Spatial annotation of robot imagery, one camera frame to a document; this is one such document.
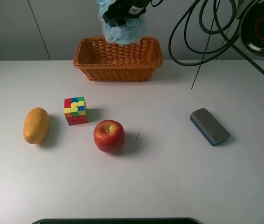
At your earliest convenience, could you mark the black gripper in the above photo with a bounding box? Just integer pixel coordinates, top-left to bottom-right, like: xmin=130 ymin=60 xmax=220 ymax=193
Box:
xmin=103 ymin=0 xmax=150 ymax=26

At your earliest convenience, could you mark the blue mesh bath loofah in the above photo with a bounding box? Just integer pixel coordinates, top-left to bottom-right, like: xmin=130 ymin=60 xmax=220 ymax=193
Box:
xmin=96 ymin=0 xmax=146 ymax=46

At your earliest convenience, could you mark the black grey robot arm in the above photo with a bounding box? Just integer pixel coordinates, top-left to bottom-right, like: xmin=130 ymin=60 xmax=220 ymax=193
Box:
xmin=96 ymin=0 xmax=264 ymax=58

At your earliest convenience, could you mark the orange wicker basket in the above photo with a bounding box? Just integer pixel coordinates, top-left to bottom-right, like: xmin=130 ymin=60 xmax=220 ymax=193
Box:
xmin=73 ymin=37 xmax=163 ymax=82

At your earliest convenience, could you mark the red apple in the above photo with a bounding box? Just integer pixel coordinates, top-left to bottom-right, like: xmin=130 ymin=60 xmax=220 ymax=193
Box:
xmin=93 ymin=120 xmax=125 ymax=154

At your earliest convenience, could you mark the multicolour puzzle cube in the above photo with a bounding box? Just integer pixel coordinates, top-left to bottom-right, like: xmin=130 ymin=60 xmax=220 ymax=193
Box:
xmin=64 ymin=97 xmax=88 ymax=126

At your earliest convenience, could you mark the yellow mango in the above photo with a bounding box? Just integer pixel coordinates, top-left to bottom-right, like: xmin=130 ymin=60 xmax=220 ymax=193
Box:
xmin=23 ymin=107 xmax=50 ymax=144

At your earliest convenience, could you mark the grey blue board eraser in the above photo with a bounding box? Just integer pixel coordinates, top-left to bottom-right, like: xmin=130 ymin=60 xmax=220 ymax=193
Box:
xmin=190 ymin=108 xmax=230 ymax=147

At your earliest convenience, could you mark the black tray edge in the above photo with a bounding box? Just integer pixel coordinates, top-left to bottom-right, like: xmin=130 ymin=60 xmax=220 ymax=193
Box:
xmin=34 ymin=217 xmax=202 ymax=224

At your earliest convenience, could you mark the thin black cable tie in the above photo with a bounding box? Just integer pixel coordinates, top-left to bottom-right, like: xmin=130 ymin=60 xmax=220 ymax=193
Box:
xmin=191 ymin=18 xmax=215 ymax=90

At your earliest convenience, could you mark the black cable loop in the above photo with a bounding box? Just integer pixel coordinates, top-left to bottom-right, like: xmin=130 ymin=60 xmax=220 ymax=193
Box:
xmin=168 ymin=0 xmax=264 ymax=90

